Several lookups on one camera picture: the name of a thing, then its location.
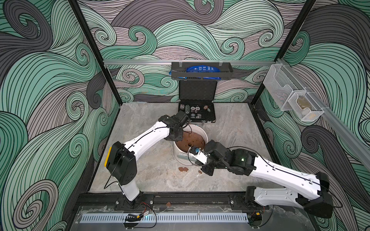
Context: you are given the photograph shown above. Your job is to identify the white ceramic pot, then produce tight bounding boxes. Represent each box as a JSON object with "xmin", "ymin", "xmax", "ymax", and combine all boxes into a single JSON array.
[{"xmin": 173, "ymin": 124, "xmax": 208, "ymax": 167}]

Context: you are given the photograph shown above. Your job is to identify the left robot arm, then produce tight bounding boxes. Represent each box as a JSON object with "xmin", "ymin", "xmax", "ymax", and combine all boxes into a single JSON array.
[{"xmin": 105, "ymin": 111, "xmax": 188, "ymax": 203}]

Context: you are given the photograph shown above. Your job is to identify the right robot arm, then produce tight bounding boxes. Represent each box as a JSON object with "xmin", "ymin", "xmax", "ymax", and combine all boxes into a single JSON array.
[{"xmin": 189, "ymin": 140, "xmax": 334, "ymax": 218}]

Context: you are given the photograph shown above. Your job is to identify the brown mud in pot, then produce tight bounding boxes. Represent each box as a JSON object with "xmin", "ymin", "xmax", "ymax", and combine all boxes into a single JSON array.
[{"xmin": 175, "ymin": 131, "xmax": 206, "ymax": 153}]

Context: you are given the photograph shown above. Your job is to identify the black poker chip case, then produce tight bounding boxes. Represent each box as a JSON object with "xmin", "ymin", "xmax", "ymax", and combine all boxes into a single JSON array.
[{"xmin": 178, "ymin": 80, "xmax": 217, "ymax": 124}]

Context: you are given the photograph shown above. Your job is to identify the blue item in tray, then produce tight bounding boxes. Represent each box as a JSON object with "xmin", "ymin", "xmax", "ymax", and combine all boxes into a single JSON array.
[{"xmin": 186, "ymin": 65, "xmax": 220, "ymax": 73}]

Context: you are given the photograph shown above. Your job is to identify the small clear plastic bin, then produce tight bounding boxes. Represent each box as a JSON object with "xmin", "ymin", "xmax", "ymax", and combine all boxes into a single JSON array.
[{"xmin": 288, "ymin": 90, "xmax": 324, "ymax": 122}]

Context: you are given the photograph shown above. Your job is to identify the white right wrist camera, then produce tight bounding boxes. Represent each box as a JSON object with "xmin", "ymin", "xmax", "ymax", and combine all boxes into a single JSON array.
[{"xmin": 188, "ymin": 146, "xmax": 208, "ymax": 165}]

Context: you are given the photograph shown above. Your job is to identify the white perforated cable duct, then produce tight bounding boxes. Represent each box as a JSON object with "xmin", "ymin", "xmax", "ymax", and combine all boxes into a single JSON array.
[{"xmin": 80, "ymin": 212, "xmax": 248, "ymax": 224}]

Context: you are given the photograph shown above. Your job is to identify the black wall shelf tray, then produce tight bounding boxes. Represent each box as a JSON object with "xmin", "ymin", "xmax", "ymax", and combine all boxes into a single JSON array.
[{"xmin": 169, "ymin": 61, "xmax": 234, "ymax": 81}]

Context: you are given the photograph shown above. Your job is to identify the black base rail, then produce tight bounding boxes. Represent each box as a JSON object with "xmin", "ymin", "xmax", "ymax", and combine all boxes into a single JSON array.
[{"xmin": 77, "ymin": 192, "xmax": 269, "ymax": 213}]

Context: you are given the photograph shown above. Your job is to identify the aluminium wall rail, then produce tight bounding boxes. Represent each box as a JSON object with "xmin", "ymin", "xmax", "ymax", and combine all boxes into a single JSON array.
[{"xmin": 103, "ymin": 59, "xmax": 275, "ymax": 67}]

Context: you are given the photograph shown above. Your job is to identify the clear plastic wall bin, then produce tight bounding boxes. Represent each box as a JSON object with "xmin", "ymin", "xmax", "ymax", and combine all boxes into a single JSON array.
[{"xmin": 263, "ymin": 64, "xmax": 299, "ymax": 111}]

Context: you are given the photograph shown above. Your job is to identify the side aluminium rail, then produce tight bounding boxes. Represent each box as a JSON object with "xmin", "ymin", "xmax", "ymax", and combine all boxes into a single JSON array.
[{"xmin": 276, "ymin": 59, "xmax": 370, "ymax": 170}]

